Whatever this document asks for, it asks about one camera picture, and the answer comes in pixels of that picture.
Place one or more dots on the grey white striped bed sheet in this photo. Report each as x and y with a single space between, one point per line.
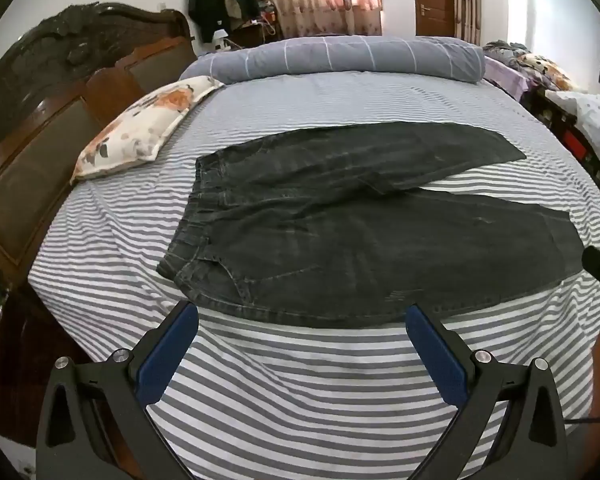
305 400

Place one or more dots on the purple blanket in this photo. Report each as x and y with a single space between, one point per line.
505 77

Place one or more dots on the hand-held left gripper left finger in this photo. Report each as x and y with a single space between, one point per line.
167 355

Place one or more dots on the black denim pants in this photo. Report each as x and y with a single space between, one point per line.
330 240

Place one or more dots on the narrow patterned curtain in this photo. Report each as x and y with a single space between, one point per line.
467 0

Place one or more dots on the pile of patterned clothes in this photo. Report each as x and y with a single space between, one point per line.
535 65

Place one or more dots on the hanging black jacket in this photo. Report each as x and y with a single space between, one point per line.
205 0

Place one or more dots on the floral pillow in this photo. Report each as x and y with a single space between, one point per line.
140 125

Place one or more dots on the rolled grey checked duvet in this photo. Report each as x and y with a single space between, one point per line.
340 57

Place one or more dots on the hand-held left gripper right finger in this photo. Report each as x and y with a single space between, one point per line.
437 360

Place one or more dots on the white dotted bedding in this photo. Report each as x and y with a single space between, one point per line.
595 115

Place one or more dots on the carved wooden headboard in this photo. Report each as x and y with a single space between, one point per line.
45 125

